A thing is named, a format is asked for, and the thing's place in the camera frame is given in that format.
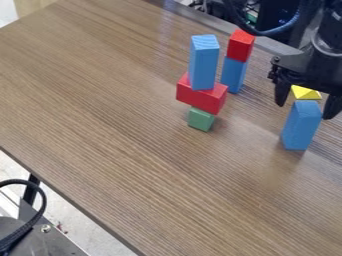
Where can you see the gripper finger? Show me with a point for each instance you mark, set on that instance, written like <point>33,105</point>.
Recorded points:
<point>282,89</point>
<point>333,107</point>

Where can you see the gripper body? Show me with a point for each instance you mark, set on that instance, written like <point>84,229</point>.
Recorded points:
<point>311,68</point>

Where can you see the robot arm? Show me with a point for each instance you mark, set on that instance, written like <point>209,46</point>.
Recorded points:
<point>327,20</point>

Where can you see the yellow triangle block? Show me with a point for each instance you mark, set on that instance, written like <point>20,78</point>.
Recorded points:
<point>305,93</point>

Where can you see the blue block with angled top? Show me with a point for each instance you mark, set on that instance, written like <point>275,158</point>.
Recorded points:
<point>301,125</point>

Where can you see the slim blue block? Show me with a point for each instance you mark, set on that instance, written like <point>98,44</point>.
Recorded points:
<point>233,74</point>

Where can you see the small red block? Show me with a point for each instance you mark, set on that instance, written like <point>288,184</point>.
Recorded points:
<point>241,45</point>

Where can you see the wide red block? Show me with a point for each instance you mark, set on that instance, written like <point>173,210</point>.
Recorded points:
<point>202,96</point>

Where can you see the tall blue block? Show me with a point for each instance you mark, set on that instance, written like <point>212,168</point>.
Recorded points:
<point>203,62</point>

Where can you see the green cube block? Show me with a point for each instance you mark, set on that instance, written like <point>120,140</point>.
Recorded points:
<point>200,119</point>

